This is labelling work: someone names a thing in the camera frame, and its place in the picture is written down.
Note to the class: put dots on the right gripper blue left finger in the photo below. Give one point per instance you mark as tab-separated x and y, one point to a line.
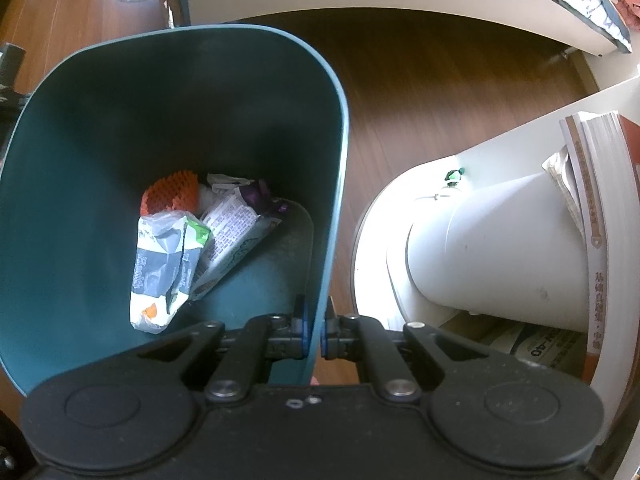
297	344

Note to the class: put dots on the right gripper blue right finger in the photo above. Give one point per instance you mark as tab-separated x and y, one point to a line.
331	341

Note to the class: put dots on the dark teal trash bin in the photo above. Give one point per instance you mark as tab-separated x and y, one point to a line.
244	100

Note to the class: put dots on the white purple snack wrapper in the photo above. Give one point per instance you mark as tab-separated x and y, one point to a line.
238	220

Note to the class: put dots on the silver green foil wrapper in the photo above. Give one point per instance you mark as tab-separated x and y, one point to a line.
169	245

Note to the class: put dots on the grey plastic bag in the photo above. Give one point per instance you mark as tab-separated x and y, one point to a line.
220	183

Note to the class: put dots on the orange foam fruit net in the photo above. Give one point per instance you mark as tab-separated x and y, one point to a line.
177	192

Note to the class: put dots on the white round stool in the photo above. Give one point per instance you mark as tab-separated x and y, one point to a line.
510	250

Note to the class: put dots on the stack of books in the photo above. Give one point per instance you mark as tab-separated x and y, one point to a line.
597	173

